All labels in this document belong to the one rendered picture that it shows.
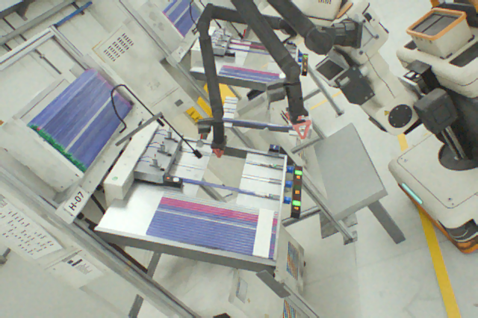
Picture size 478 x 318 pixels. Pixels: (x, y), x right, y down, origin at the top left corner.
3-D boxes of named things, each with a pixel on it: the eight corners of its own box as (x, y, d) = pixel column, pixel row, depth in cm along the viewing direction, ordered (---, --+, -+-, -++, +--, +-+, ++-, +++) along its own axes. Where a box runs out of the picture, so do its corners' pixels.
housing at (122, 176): (159, 145, 209) (159, 122, 201) (124, 210, 171) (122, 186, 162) (145, 142, 210) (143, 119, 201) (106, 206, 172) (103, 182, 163)
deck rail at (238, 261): (273, 271, 154) (275, 261, 150) (272, 275, 152) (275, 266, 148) (98, 236, 157) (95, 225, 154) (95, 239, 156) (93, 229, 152)
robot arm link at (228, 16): (199, -2, 162) (199, -1, 171) (195, 33, 166) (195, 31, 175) (303, 18, 169) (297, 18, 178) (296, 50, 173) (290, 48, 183)
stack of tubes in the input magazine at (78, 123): (133, 106, 195) (92, 64, 184) (86, 170, 155) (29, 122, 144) (117, 118, 201) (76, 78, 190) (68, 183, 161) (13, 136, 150)
